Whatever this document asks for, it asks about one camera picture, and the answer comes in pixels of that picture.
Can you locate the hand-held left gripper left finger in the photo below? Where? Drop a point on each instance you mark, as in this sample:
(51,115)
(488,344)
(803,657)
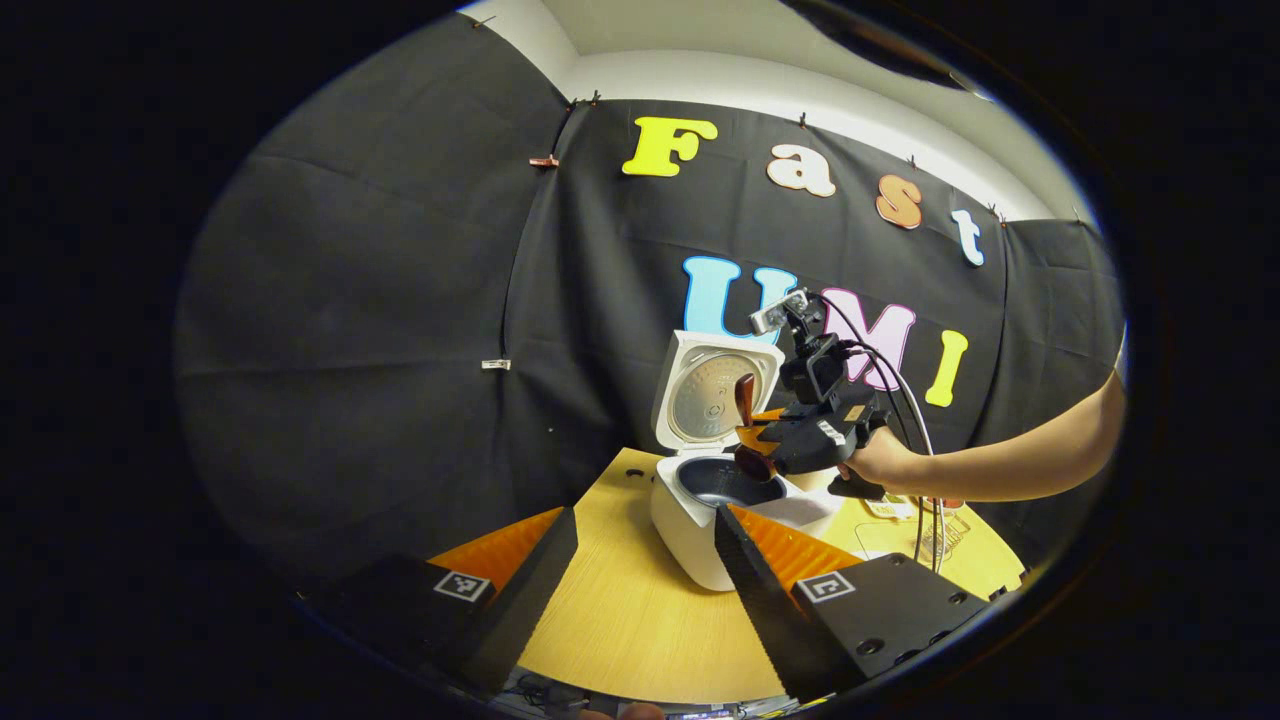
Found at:
(535,600)

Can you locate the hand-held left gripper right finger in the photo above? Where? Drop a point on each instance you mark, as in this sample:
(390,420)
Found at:
(770,620)

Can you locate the brown wooden spoon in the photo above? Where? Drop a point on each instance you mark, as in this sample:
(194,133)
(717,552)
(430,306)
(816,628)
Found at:
(745,395)

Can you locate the pink cloth clip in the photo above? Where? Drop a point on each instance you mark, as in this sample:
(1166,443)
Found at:
(545,161)

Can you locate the white rice cooker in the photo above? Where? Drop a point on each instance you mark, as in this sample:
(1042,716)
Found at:
(680,520)

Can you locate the black backdrop cloth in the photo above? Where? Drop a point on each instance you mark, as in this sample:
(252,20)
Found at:
(400,300)

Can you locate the clear plastic box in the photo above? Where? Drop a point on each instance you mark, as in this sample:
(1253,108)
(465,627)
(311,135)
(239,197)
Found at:
(880,542)

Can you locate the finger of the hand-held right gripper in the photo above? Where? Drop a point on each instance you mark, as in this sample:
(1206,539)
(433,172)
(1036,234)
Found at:
(765,435)

